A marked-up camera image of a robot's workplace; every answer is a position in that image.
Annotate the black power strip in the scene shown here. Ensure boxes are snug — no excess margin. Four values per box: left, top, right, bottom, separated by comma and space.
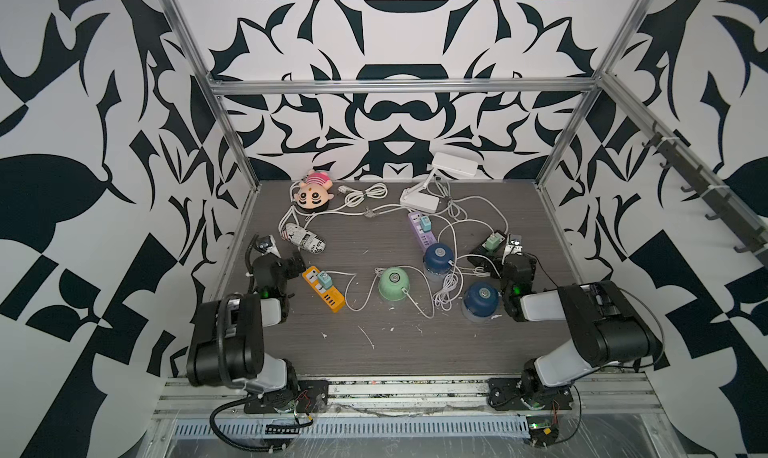
467, 238, 505, 279

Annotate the green charger plug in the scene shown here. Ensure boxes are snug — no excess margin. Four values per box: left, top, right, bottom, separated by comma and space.
482, 232, 506, 252

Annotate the blue meat grinder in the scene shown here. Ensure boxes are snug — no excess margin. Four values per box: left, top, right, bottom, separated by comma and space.
422, 242, 455, 280
462, 281, 500, 323

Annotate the white usb cable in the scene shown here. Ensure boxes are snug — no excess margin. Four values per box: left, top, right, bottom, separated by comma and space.
452, 250, 499, 279
431, 217, 466, 313
332, 268, 436, 321

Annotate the teal charger plug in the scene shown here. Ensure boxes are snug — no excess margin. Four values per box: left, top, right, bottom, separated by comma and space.
317, 271, 333, 290
419, 215, 432, 233

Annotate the yellow power strip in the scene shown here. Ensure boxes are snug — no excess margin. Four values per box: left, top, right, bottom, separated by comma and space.
302, 266, 346, 313

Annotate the purple power strip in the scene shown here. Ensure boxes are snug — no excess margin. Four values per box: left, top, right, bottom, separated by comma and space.
408, 211, 437, 252

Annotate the green meat grinder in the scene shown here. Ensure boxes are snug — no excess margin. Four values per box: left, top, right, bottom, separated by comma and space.
378, 267, 410, 302

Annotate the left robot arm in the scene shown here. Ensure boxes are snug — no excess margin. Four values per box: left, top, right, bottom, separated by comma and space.
186, 251, 330, 453

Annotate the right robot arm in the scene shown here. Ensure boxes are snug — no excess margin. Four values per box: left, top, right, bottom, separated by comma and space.
488, 253, 663, 411

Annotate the cartoon head toy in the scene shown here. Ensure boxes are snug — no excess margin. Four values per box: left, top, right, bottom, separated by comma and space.
293, 170, 334, 213

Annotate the white desk lamp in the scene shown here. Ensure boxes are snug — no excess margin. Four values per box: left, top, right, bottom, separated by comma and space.
399, 151, 480, 214

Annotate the coiled white power cable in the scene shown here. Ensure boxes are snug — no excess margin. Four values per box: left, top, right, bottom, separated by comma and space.
337, 181, 389, 210

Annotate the wall hook rack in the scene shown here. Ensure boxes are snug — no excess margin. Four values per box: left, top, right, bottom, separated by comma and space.
641, 121, 767, 267

